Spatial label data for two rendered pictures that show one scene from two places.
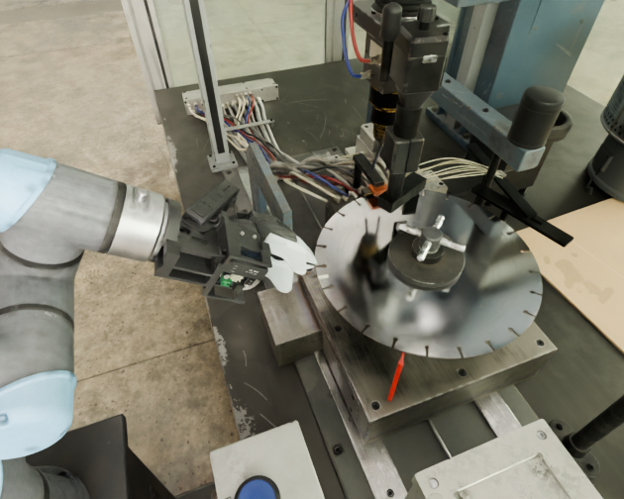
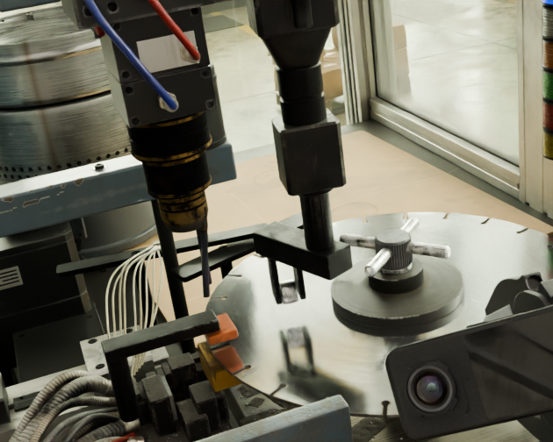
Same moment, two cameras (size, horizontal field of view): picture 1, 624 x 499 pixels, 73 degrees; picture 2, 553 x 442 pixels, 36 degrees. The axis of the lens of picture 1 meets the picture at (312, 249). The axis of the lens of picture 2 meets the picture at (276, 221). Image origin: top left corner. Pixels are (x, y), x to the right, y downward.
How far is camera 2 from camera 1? 0.67 m
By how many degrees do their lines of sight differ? 70
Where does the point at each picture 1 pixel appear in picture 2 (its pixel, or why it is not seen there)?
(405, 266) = (433, 299)
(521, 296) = (456, 224)
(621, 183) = (119, 227)
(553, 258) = not seen: hidden behind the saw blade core
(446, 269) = (429, 266)
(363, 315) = not seen: outside the picture
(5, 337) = not seen: outside the picture
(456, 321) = (524, 267)
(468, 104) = (69, 180)
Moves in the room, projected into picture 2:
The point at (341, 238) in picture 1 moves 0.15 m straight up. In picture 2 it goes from (356, 382) to (334, 190)
